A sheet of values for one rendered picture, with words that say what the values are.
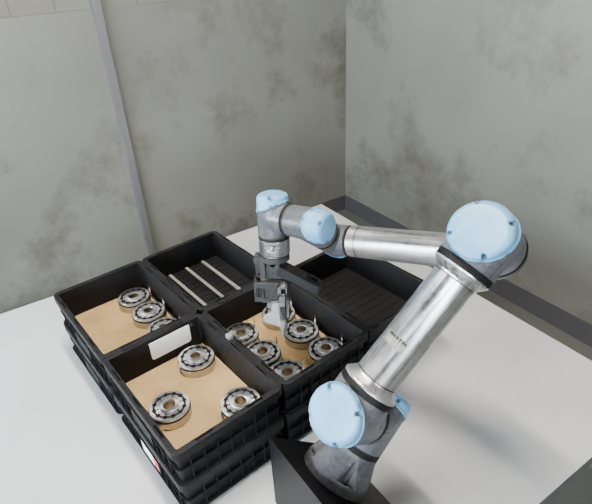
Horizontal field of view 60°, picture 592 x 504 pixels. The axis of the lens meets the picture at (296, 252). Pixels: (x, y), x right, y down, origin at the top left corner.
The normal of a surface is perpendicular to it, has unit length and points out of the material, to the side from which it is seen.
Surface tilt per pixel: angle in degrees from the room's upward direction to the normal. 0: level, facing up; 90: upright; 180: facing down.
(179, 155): 90
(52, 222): 90
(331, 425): 56
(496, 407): 0
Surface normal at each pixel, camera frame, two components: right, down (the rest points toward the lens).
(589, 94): -0.83, 0.32
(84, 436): -0.04, -0.85
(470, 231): -0.42, -0.36
